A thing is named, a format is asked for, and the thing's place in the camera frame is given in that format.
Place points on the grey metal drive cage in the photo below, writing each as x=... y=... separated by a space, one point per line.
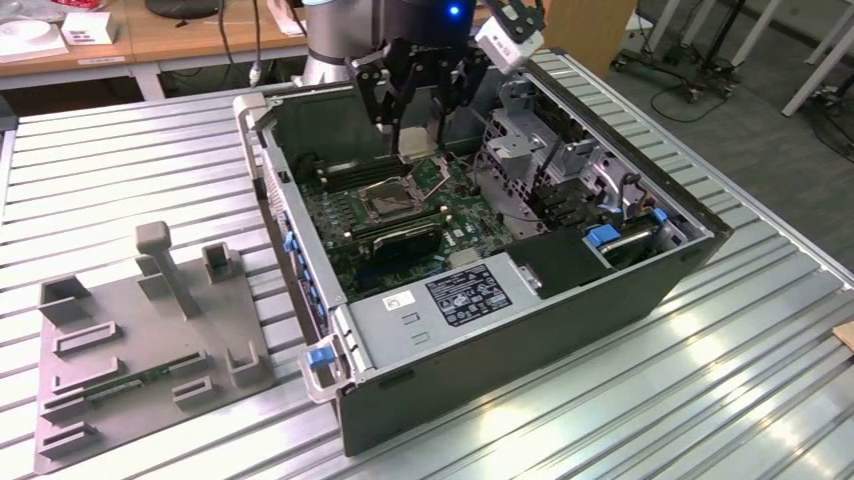
x=510 y=150

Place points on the black round base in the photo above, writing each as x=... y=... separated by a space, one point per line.
x=187 y=6

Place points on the white table frame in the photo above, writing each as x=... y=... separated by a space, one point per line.
x=817 y=75
x=756 y=30

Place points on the silver CPU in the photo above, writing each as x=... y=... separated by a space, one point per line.
x=417 y=142

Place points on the red packet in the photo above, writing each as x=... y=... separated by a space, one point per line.
x=77 y=3

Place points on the grey parts rack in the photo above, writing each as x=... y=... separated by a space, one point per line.
x=214 y=320

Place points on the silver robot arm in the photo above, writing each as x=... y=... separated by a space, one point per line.
x=328 y=30

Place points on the green motherboard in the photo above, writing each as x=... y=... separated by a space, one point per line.
x=334 y=210

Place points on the blue case latch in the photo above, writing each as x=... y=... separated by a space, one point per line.
x=320 y=357

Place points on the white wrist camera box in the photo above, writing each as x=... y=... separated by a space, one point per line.
x=508 y=50

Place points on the small silver heatsink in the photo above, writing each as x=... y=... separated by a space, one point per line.
x=464 y=257

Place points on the grey power supply unit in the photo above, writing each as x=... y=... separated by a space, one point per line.
x=401 y=340

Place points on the small white labelled box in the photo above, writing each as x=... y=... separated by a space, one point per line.
x=87 y=27

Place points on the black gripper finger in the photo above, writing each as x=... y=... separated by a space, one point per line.
x=374 y=85
x=470 y=75

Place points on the CPU socket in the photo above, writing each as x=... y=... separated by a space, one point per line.
x=390 y=202

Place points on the white box with round dish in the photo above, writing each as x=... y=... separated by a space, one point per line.
x=30 y=40

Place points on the black RAM slot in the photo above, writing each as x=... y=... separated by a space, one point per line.
x=361 y=167
x=394 y=227
x=368 y=179

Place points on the small wooden block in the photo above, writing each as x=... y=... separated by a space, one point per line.
x=847 y=340

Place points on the white cardboard tray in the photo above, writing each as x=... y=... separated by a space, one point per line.
x=288 y=20

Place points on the green RAM stick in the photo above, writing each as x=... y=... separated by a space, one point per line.
x=117 y=387

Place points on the wooden cabinet panel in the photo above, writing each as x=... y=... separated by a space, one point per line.
x=581 y=30

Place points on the wooden desk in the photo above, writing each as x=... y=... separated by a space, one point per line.
x=174 y=35

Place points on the black rolling stand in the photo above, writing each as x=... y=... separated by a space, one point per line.
x=708 y=70

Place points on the blue plastic clip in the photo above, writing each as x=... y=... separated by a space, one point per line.
x=658 y=216
x=289 y=242

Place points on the open black PC case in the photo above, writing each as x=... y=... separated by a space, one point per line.
x=501 y=390

